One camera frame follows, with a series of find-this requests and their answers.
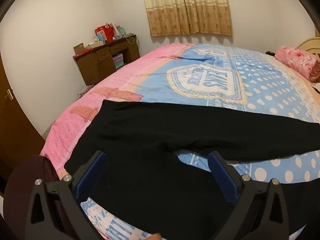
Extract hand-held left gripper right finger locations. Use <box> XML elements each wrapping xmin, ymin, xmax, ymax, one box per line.
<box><xmin>207</xmin><ymin>150</ymin><xmax>292</xmax><ymax>240</ymax></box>

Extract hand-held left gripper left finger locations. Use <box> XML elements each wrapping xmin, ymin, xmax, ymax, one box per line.
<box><xmin>25</xmin><ymin>150</ymin><xmax>108</xmax><ymax>240</ymax></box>

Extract black pants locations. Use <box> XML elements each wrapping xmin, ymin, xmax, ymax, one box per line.
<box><xmin>64</xmin><ymin>99</ymin><xmax>320</xmax><ymax>240</ymax></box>

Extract brown wooden door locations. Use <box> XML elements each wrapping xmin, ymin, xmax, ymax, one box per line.
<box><xmin>0</xmin><ymin>52</ymin><xmax>46</xmax><ymax>180</ymax></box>

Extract pink and blue printed blanket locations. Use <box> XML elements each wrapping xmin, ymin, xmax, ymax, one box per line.
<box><xmin>40</xmin><ymin>42</ymin><xmax>320</xmax><ymax>240</ymax></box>

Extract brown wooden desk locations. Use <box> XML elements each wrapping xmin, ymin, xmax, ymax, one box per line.
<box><xmin>73</xmin><ymin>36</ymin><xmax>140</xmax><ymax>86</ymax></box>

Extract stack of pastel folded cloths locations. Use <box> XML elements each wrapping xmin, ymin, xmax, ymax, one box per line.
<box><xmin>112</xmin><ymin>54</ymin><xmax>125</xmax><ymax>69</ymax></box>

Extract open cardboard box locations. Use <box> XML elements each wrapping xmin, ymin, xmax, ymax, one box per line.
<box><xmin>73</xmin><ymin>42</ymin><xmax>87</xmax><ymax>56</ymax></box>

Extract pink floral quilt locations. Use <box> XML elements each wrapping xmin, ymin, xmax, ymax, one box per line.
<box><xmin>275</xmin><ymin>45</ymin><xmax>320</xmax><ymax>82</ymax></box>

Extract red gift bag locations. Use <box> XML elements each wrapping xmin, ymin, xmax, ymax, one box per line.
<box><xmin>95</xmin><ymin>24</ymin><xmax>114</xmax><ymax>43</ymax></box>

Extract cream bed headboard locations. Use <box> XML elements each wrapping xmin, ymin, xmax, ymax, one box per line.
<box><xmin>297</xmin><ymin>36</ymin><xmax>320</xmax><ymax>55</ymax></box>

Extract beige patterned curtain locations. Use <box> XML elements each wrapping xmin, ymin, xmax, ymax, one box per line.
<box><xmin>140</xmin><ymin>0</ymin><xmax>233</xmax><ymax>37</ymax></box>

